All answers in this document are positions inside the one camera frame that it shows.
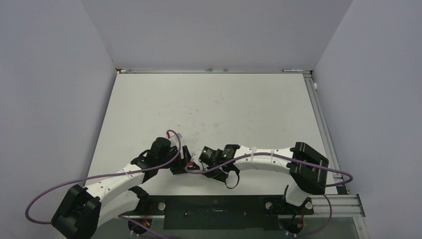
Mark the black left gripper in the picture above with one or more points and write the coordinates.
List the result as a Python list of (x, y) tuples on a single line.
[(181, 163)]

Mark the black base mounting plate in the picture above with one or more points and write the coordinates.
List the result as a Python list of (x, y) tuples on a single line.
[(234, 212)]

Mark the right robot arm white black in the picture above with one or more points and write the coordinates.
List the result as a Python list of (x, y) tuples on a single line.
[(303, 163)]

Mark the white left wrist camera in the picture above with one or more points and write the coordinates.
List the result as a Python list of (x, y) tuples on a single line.
[(174, 138)]

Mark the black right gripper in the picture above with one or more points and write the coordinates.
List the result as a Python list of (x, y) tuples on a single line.
[(222, 176)]

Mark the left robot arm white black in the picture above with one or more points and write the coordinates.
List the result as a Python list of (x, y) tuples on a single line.
[(84, 209)]

